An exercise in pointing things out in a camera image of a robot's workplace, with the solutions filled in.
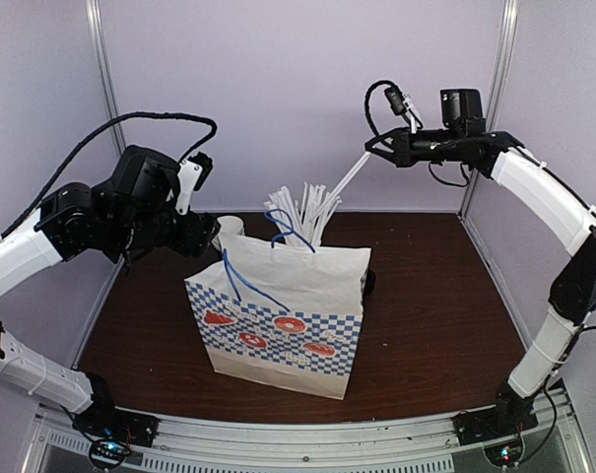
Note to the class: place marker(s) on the stack of black lids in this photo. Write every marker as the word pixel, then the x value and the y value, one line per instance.
pixel 368 282

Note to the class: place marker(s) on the left aluminium corner post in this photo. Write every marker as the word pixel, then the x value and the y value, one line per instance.
pixel 96 29

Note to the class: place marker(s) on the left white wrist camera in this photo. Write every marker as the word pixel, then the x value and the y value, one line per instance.
pixel 192 174

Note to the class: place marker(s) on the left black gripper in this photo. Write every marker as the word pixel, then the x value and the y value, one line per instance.
pixel 198 234

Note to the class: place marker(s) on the aluminium corner post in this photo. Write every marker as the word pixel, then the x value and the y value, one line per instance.
pixel 96 29
pixel 505 46

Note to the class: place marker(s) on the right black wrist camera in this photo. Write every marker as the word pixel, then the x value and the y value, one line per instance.
pixel 402 106

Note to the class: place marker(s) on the bundle of wrapped white straws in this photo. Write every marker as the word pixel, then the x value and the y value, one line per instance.
pixel 301 221

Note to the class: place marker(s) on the right aluminium corner post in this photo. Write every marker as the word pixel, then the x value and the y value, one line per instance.
pixel 505 46

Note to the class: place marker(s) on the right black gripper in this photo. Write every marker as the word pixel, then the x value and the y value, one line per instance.
pixel 403 154

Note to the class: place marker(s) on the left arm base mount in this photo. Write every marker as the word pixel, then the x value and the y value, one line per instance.
pixel 124 426

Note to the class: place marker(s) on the stack of paper cups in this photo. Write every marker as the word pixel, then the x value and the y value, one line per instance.
pixel 231 225

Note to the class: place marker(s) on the single white straw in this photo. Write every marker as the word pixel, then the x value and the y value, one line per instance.
pixel 341 185

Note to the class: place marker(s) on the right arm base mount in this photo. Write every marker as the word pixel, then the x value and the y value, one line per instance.
pixel 484 425

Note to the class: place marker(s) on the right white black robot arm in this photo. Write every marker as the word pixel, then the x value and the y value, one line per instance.
pixel 501 158

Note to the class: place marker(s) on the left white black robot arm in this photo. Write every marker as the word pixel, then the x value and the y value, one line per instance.
pixel 144 205

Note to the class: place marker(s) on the checkered paper takeout bag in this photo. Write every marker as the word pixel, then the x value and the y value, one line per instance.
pixel 282 312

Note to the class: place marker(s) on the aluminium front frame rail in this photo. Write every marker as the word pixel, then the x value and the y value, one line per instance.
pixel 424 444

